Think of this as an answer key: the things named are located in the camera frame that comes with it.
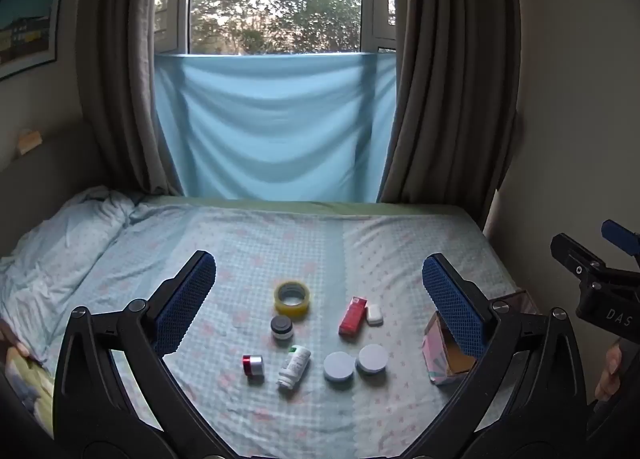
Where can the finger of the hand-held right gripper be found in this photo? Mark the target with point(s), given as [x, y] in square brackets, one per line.
[575, 256]
[621, 236]

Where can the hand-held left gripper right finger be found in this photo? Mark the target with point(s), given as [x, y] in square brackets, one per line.
[452, 304]

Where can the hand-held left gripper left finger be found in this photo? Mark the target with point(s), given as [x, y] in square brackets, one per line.
[185, 304]

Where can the pink cardboard box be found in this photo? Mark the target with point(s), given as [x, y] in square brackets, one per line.
[436, 359]

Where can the red and silver jar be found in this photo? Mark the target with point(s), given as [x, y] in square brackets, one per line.
[254, 367]

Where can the black lid glass jar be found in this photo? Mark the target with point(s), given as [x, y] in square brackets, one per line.
[281, 329]

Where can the red carton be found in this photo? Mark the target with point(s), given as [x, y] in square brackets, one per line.
[351, 318]

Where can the yellow tape roll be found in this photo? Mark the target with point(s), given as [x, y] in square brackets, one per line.
[300, 310]

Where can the white bottle with green label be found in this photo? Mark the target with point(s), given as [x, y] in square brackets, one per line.
[294, 367]

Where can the round pale blue lid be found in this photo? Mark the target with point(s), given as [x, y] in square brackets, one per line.
[338, 367]

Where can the person's right hand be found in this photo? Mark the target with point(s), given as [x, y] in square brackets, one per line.
[609, 371]

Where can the checked floral bed sheet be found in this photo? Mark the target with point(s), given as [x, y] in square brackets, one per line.
[280, 249]

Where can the light blue pillow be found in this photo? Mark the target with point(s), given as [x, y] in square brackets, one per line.
[60, 249]

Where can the green mattress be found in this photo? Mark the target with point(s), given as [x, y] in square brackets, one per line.
[300, 206]

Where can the yellow printed cloth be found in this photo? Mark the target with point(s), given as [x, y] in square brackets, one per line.
[25, 379]

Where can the grey padded headboard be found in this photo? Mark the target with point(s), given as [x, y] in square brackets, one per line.
[55, 169]

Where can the light blue hanging cloth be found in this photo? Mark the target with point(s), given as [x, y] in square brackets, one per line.
[270, 129]

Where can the brown curtains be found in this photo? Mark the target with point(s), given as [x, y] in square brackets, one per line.
[450, 89]

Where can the small tan object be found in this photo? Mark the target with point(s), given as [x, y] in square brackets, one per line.
[29, 140]

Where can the grey curtain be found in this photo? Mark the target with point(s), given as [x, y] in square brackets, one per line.
[125, 64]

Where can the framed wall picture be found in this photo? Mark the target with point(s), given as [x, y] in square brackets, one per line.
[27, 24]

